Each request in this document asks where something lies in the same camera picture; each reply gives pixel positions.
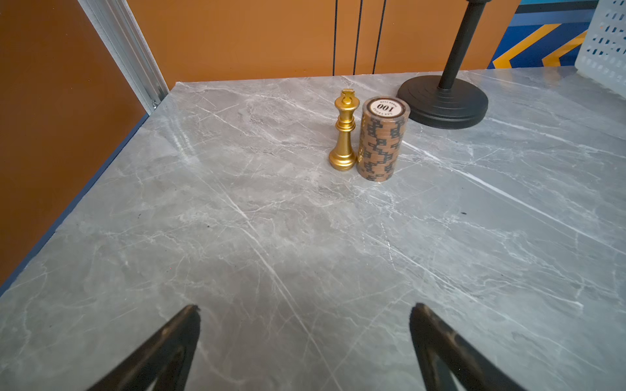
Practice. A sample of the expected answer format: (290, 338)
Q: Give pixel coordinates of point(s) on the aluminium corner frame post left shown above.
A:
(119, 31)

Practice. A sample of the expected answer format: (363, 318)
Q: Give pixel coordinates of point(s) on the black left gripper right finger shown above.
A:
(446, 359)

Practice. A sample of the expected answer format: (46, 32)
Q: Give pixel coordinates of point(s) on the white perforated plastic basket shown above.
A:
(602, 54)

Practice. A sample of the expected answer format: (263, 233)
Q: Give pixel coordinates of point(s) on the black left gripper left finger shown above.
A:
(164, 361)

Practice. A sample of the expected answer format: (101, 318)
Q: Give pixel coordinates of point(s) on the gold chess king piece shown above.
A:
(342, 157)

